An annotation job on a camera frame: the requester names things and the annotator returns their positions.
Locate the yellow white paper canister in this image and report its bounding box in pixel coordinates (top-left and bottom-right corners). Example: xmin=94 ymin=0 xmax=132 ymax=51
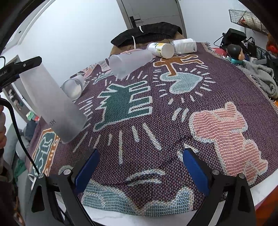
xmin=147 ymin=42 xmax=175 ymax=59

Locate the grey cloth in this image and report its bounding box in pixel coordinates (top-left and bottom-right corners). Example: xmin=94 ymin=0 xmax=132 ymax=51
xmin=237 ymin=61 xmax=277 ymax=99

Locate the white plastic jar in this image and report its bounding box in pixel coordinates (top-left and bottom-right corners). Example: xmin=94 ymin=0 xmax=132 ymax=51
xmin=171 ymin=38 xmax=197 ymax=54

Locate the black desk organizer rack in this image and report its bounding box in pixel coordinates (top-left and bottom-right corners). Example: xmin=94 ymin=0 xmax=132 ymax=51
xmin=213 ymin=28 xmax=277 ymax=70

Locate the brown chair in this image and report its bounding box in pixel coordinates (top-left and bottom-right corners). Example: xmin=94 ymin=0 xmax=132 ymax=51
xmin=110 ymin=32 xmax=185 ymax=56

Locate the person left hand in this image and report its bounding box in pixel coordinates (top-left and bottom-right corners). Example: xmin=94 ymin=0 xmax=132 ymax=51
xmin=0 ymin=106 xmax=7 ymax=149

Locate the black jacket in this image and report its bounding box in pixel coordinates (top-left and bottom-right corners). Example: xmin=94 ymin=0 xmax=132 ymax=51
xmin=111 ymin=22 xmax=182 ymax=47

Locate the black door lock handle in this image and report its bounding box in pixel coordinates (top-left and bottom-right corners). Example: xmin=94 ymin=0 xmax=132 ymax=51
xmin=129 ymin=16 xmax=141 ymax=28

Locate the black wire wall basket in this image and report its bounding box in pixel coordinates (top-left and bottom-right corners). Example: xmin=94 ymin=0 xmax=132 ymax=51
xmin=228 ymin=9 xmax=269 ymax=36

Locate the round head figurine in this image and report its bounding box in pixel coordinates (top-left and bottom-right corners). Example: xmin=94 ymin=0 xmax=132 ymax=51
xmin=227 ymin=44 xmax=245 ymax=65

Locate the frosted cup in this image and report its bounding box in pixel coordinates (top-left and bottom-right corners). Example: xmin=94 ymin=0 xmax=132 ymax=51
xmin=61 ymin=75 xmax=85 ymax=101
xmin=19 ymin=64 xmax=87 ymax=143
xmin=108 ymin=49 xmax=153 ymax=80

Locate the patterned woven table blanket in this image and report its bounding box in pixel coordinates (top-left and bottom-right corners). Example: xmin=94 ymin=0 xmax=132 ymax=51
xmin=25 ymin=43 xmax=277 ymax=217

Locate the grey door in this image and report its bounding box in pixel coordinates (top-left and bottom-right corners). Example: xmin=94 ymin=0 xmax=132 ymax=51
xmin=117 ymin=0 xmax=187 ymax=37

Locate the black cable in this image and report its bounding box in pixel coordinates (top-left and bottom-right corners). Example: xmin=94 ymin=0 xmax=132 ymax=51
xmin=0 ymin=55 xmax=41 ymax=175

